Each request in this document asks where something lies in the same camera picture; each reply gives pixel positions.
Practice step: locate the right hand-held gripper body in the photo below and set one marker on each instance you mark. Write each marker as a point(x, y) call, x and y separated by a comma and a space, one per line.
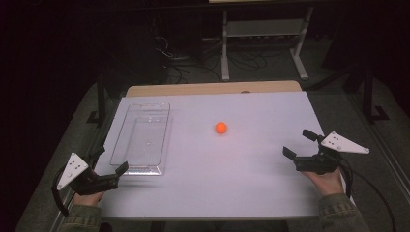
point(317, 162)

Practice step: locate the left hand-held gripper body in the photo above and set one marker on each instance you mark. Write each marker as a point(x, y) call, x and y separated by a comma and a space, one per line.
point(92, 184)

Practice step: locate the clear plastic tray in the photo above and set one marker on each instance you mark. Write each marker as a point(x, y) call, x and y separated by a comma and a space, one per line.
point(145, 141)

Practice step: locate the orange ball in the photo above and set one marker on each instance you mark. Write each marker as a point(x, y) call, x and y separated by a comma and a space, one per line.
point(221, 128)

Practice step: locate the person's left hand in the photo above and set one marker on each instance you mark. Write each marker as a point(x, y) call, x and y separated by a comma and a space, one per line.
point(87, 199)

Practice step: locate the person's right hand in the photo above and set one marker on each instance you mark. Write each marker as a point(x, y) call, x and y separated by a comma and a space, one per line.
point(325, 184)

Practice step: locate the black metal stand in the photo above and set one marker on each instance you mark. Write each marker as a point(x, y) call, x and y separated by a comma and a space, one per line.
point(101, 100)
point(368, 96)

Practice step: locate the metal floor rail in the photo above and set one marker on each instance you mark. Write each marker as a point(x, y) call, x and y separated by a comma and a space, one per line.
point(391, 164)

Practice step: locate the white metal desk frame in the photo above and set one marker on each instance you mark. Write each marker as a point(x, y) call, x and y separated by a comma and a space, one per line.
point(264, 29)

